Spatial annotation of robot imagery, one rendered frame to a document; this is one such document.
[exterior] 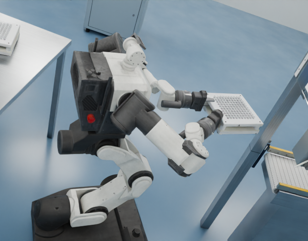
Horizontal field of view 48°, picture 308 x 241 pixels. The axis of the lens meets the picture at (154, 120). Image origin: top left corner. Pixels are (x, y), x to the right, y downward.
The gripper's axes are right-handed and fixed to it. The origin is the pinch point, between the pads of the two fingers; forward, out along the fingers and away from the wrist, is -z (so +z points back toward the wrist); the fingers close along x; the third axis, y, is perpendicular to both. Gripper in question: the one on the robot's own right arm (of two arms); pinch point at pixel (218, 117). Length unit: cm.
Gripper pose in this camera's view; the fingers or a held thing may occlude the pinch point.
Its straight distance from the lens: 175.7
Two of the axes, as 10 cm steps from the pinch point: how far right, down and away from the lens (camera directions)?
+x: -2.5, 7.4, 6.3
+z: -6.2, 3.8, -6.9
